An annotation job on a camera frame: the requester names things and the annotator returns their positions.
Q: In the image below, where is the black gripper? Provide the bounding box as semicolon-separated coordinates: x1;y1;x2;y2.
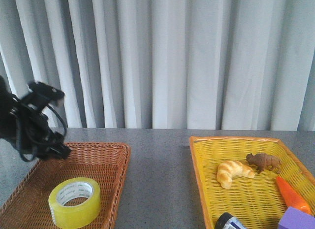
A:
10;96;71;160

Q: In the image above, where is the yellow tape roll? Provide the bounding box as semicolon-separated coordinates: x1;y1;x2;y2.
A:
48;177;101;229

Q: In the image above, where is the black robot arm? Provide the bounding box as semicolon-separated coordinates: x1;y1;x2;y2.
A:
0;78;71;162

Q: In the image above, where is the brown wicker basket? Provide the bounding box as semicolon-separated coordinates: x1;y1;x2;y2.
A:
0;142;131;229

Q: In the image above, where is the grey pleated curtain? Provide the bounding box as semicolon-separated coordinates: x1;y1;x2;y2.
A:
0;0;315;131

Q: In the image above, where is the toy croissant bread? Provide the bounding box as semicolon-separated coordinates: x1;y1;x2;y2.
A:
217;160;255;189

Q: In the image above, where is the black and white bottle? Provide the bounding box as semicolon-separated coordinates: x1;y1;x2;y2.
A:
215;212;245;229

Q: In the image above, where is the brown toy bison figure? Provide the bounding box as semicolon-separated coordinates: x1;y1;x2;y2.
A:
246;153;281;174

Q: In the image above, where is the yellow woven basket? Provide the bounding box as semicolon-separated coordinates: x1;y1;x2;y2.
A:
189;136;315;229

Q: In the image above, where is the orange toy carrot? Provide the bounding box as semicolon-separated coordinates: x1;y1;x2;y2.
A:
276;176;312;215

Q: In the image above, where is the purple foam block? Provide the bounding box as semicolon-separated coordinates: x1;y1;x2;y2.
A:
278;207;315;229

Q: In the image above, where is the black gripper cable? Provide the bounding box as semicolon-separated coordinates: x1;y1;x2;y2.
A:
11;95;67;162

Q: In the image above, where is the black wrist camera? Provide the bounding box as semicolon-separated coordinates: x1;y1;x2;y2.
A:
22;81;64;110

